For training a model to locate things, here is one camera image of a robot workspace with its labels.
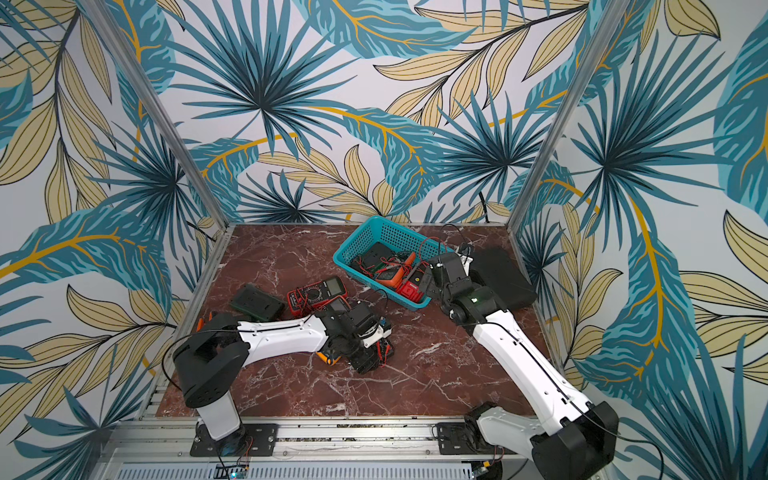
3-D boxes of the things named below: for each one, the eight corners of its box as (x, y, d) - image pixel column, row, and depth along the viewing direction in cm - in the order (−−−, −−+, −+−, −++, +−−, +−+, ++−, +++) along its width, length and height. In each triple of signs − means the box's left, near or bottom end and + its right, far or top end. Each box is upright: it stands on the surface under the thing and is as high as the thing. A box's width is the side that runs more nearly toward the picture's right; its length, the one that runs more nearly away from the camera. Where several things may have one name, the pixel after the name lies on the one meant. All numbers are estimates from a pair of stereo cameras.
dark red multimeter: (295, 321, 96) (291, 315, 92) (287, 299, 101) (283, 292, 97) (348, 298, 101) (347, 291, 98) (338, 278, 106) (337, 271, 103)
